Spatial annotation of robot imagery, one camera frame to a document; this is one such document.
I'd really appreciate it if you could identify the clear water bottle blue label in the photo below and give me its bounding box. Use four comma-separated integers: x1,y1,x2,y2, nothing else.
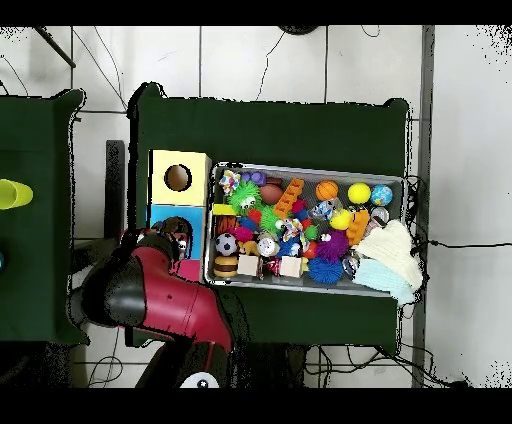
309,197,345,220

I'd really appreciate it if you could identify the light blue waffle cloth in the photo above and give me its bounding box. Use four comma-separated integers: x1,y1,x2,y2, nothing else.
351,257,417,303

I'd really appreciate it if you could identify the cream waffle cloth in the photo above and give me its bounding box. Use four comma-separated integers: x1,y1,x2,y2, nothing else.
353,218,424,293

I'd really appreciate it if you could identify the wooden box with three holes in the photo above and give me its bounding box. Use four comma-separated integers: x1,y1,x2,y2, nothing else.
144,149,212,285

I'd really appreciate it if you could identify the silver mesh bin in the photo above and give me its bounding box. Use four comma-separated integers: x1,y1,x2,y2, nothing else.
203,161,409,299

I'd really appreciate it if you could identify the small soccer ball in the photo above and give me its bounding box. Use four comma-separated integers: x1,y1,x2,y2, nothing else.
214,232,239,257

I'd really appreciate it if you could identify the toy hamburger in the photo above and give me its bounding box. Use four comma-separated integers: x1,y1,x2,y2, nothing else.
212,254,240,278

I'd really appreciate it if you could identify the small wooden block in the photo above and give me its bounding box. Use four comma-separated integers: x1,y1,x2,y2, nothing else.
236,254,261,277

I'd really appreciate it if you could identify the green spiky ball with eyes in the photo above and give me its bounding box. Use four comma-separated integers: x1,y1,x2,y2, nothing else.
227,180,264,217

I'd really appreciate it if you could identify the large wooden block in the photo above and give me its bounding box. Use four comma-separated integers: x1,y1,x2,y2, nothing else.
278,255,304,280

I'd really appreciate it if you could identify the orange plastic block with holes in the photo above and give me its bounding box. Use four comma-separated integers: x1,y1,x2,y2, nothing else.
273,177,306,220

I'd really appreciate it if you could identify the dark green tablecloth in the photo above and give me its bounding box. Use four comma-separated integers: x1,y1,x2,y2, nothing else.
125,81,411,348
0,88,90,346

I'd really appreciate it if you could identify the blue spiky ball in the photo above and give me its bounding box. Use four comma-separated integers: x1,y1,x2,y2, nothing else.
307,255,345,286

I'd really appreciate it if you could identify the purple spiky toy with eyes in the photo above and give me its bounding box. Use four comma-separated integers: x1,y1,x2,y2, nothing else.
315,229,350,263

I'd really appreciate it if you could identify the small orange basketball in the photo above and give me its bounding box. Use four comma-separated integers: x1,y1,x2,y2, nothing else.
315,179,340,202

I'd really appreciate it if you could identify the yellow-green cup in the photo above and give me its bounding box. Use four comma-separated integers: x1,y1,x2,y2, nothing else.
0,178,35,211

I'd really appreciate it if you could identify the yellow ball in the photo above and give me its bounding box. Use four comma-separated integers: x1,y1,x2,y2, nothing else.
347,182,373,206

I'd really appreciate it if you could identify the black rod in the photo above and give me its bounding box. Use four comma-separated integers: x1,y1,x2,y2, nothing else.
33,25,77,69

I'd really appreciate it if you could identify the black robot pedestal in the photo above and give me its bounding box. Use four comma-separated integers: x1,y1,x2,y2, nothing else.
231,341,309,389

